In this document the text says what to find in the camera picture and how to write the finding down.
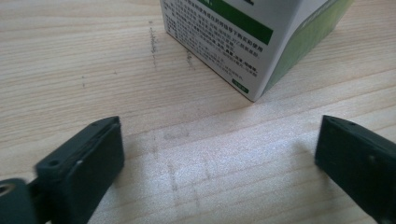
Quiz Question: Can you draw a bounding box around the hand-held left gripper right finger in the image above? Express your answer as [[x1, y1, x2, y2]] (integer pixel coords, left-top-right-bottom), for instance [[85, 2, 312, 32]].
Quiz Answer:
[[314, 114, 396, 224]]

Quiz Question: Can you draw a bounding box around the white and green carton box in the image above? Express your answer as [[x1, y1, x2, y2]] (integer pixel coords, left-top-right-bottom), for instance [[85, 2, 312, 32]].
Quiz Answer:
[[159, 0, 356, 103]]

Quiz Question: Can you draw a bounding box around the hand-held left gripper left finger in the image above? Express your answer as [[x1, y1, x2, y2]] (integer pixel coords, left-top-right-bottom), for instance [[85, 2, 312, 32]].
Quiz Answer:
[[33, 116, 126, 224]]

